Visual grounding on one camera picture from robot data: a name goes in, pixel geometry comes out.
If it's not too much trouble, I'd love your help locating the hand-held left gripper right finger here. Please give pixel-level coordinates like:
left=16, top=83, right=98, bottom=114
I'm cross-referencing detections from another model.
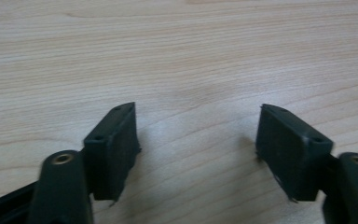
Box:
left=255, top=103, right=336, bottom=204

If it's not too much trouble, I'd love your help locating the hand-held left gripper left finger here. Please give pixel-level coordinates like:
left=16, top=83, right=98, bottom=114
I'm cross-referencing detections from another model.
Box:
left=82, top=101, right=142, bottom=207

